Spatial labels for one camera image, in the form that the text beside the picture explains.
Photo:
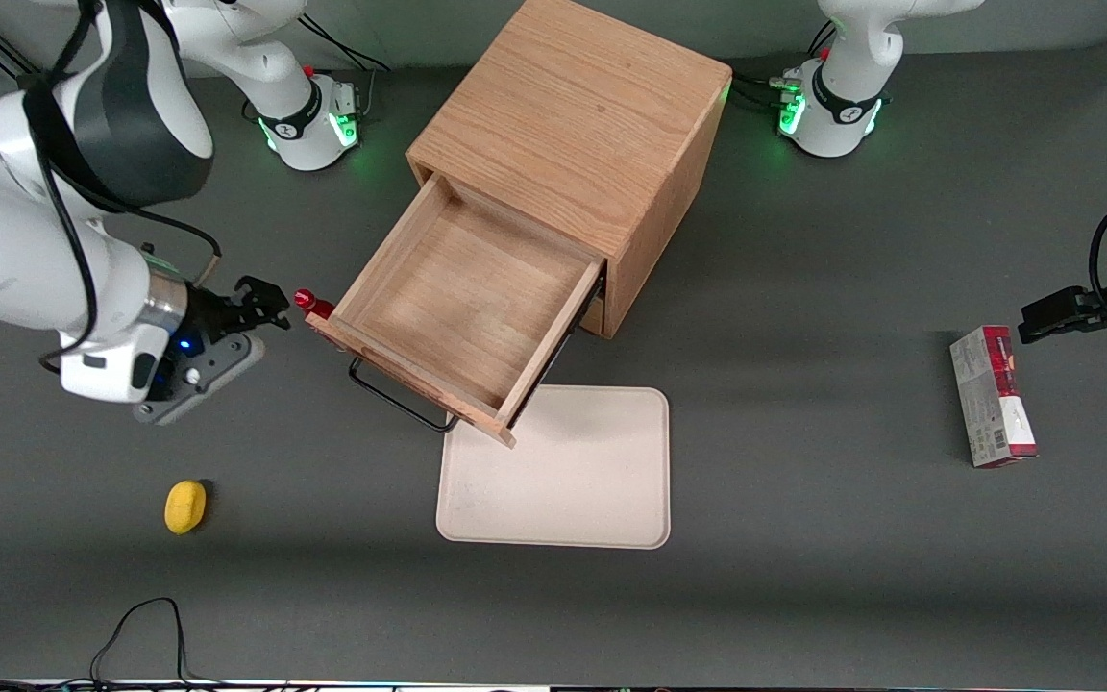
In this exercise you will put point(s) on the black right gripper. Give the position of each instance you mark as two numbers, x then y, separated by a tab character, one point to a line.
213	312

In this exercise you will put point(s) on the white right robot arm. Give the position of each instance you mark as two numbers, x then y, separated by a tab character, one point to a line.
15	259

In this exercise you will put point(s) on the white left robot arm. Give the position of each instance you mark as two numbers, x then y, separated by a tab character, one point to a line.
842	86

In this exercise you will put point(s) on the wooden drawer front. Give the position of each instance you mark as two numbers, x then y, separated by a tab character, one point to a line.
595	319

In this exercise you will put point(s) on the wooden drawer cabinet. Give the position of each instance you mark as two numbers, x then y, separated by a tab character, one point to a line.
573	106

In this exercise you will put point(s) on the red soda bottle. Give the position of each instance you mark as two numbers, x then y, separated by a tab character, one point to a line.
311	304

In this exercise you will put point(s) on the red and grey carton box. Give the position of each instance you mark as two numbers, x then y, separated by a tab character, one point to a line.
991	399

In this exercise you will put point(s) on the yellow lemon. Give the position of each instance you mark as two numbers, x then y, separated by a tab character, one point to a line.
185	506

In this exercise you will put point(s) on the beige rectangular tray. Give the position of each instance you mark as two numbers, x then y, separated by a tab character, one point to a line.
573	481

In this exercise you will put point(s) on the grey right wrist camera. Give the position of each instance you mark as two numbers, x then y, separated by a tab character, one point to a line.
203	380

